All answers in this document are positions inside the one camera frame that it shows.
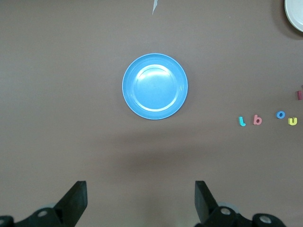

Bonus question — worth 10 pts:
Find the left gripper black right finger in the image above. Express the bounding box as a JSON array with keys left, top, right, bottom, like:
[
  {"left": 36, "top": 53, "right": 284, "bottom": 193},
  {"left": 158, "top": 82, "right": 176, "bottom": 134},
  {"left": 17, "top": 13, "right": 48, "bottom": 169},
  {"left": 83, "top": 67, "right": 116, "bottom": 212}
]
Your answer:
[{"left": 195, "top": 181, "right": 285, "bottom": 227}]

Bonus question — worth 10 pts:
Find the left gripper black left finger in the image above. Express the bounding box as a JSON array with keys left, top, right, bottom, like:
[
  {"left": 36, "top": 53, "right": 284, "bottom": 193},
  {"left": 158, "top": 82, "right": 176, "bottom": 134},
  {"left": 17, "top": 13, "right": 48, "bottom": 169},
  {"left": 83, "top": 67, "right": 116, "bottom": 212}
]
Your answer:
[{"left": 0, "top": 181, "right": 88, "bottom": 227}]

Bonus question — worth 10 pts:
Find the brown table cover sheet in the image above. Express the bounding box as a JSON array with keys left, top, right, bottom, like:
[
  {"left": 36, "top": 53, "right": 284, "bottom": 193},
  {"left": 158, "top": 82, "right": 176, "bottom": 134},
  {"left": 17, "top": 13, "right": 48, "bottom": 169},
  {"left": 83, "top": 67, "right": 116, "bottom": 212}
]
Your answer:
[{"left": 0, "top": 0, "right": 303, "bottom": 227}]

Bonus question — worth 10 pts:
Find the blue plate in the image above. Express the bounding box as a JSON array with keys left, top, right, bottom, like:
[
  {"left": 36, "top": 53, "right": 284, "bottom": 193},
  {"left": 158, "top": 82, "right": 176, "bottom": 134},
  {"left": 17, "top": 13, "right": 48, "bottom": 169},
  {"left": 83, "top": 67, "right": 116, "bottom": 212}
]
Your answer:
[{"left": 122, "top": 53, "right": 189, "bottom": 120}]

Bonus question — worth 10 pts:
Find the beige plate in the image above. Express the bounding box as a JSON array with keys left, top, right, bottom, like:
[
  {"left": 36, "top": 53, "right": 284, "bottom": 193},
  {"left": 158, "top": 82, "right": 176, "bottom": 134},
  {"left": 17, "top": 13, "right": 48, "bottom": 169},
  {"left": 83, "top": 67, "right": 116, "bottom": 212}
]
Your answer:
[{"left": 285, "top": 0, "right": 303, "bottom": 33}]

